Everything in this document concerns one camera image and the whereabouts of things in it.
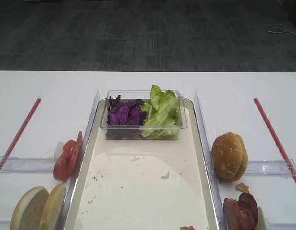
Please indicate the clear rail upper left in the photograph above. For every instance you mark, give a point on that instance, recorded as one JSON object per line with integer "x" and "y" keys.
{"x": 26, "y": 165}

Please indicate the orange food scrap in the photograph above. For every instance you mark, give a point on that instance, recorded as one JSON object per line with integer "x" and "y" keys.
{"x": 187, "y": 228}

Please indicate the clear rail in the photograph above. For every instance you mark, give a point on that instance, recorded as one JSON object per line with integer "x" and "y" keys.
{"x": 271, "y": 168}
{"x": 26, "y": 165}
{"x": 281, "y": 226}
{"x": 4, "y": 225}

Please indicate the tomato slice rear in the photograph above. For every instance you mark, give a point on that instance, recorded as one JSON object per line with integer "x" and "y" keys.
{"x": 75, "y": 153}

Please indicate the grilled meat slice rear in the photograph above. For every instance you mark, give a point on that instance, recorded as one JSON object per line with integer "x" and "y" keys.
{"x": 247, "y": 203}

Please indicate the left clear long divider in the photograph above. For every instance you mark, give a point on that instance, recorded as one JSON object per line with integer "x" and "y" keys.
{"x": 78, "y": 164}

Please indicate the right red tape strip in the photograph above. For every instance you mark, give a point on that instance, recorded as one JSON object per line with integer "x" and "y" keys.
{"x": 285, "y": 157}

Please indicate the sesame bun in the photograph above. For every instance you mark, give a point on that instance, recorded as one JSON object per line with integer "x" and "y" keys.
{"x": 244, "y": 161}
{"x": 227, "y": 155}

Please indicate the right clear long divider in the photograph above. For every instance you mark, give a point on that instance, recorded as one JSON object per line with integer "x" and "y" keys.
{"x": 212, "y": 179}

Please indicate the tomato slice front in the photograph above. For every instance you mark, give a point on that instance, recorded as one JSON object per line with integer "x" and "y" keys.
{"x": 61, "y": 170}

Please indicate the clear rail upper right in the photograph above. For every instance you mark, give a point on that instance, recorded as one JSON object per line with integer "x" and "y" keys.
{"x": 271, "y": 168}

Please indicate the white metal tray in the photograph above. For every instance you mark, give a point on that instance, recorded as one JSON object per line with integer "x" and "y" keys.
{"x": 120, "y": 187}

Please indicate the white pusher block right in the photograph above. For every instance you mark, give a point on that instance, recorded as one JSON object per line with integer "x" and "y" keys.
{"x": 263, "y": 223}

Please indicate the tomato slice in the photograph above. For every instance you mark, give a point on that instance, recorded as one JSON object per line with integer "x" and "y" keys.
{"x": 75, "y": 153}
{"x": 61, "y": 170}

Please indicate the purple cabbage leaves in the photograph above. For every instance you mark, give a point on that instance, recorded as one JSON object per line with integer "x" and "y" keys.
{"x": 125, "y": 114}

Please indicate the clear rail lower right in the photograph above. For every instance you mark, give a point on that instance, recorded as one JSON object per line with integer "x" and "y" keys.
{"x": 281, "y": 226}

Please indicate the green lettuce leaves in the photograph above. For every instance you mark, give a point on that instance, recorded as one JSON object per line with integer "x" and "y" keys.
{"x": 162, "y": 114}

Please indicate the left red tape strip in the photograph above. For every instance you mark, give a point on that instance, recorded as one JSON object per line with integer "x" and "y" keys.
{"x": 19, "y": 133}

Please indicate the sesame bun top front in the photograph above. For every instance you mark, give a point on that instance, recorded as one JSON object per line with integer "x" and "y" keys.
{"x": 227, "y": 155}

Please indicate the lettuce scrap on tray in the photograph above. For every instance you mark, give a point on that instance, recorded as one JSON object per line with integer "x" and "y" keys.
{"x": 166, "y": 176}

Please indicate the small meat crumb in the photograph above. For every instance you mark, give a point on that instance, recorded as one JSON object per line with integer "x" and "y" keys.
{"x": 242, "y": 188}

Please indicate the sesame bun top rear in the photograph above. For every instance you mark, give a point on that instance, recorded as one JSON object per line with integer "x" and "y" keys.
{"x": 244, "y": 161}

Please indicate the clear rail lower left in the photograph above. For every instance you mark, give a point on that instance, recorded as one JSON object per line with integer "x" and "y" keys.
{"x": 4, "y": 225}

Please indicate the clear plastic salad container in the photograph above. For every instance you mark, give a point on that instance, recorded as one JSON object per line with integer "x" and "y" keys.
{"x": 134, "y": 132}

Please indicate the red tape strip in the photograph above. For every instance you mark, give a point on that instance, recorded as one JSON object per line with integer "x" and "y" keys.
{"x": 19, "y": 133}
{"x": 285, "y": 157}

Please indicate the clear long divider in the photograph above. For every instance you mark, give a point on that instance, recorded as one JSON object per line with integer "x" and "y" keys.
{"x": 212, "y": 179}
{"x": 78, "y": 164}

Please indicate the bun slice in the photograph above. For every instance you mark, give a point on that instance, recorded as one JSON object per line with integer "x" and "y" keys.
{"x": 52, "y": 208}
{"x": 27, "y": 214}

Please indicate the white pusher block tomato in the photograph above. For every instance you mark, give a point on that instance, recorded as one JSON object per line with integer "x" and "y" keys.
{"x": 58, "y": 150}

